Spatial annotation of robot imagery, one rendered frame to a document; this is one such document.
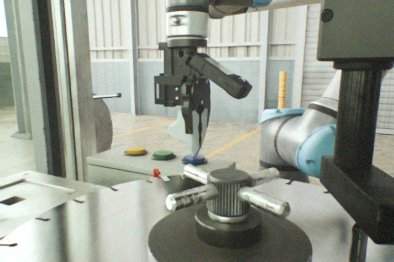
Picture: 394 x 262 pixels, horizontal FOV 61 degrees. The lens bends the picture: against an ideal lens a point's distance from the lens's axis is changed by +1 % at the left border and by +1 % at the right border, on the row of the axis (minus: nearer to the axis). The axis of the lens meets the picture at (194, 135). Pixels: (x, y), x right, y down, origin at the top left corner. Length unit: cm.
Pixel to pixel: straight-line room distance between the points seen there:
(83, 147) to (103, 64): 771
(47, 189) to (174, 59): 30
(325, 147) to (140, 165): 35
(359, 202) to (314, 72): 597
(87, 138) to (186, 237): 53
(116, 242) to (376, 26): 21
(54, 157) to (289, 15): 600
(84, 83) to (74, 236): 49
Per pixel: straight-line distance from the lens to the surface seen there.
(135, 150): 69
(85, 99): 73
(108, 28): 834
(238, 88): 56
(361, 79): 21
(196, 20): 58
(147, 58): 763
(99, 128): 155
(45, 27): 64
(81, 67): 72
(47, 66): 63
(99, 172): 69
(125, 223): 28
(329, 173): 23
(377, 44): 20
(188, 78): 58
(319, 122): 69
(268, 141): 80
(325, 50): 21
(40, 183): 56
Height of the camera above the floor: 107
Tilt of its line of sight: 12 degrees down
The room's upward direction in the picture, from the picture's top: straight up
